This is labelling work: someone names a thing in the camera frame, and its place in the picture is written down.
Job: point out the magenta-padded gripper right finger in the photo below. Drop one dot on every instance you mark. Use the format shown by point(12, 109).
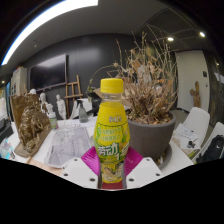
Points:
point(143, 171)

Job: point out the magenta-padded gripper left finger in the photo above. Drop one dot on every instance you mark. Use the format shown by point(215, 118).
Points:
point(80, 171)

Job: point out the yellow drink bottle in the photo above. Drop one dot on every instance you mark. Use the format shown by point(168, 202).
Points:
point(111, 133)

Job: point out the dry plant in grey pot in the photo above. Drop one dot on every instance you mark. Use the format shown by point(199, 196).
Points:
point(151, 136)

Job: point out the light wooden drawing board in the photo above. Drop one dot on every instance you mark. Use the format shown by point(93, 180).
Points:
point(43, 166)

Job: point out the dark grey spray bottle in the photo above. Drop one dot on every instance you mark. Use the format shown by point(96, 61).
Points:
point(82, 114)

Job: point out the stack of papers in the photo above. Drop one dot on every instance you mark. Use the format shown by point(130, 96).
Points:
point(186, 133)

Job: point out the white spray bottle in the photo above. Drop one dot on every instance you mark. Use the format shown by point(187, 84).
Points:
point(53, 119)

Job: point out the golden relief sculpture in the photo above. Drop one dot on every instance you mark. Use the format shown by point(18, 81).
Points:
point(31, 125)

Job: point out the white plaster torso statue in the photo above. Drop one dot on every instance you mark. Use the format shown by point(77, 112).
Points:
point(61, 106)

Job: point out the black backpack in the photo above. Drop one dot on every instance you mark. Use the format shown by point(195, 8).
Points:
point(213, 150)

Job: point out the wooden easel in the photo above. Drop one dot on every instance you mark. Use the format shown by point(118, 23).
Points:
point(72, 95)

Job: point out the colourful book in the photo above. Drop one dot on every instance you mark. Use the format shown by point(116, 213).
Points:
point(6, 149)

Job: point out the white plaster bust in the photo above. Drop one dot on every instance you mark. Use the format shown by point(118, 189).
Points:
point(43, 99)

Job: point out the black boxes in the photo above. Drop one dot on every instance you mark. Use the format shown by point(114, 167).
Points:
point(5, 130)

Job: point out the wooden figure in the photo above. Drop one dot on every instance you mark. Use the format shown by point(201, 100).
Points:
point(196, 95)

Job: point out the white cabinet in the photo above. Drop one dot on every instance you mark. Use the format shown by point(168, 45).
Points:
point(18, 81)

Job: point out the round ceiling spotlight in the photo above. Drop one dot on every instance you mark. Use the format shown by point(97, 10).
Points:
point(202, 34)
point(170, 39)

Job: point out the ceiling strip light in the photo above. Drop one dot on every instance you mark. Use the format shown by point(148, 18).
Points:
point(36, 20)

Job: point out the black wall screen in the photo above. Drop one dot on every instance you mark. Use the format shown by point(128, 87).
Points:
point(48, 72)

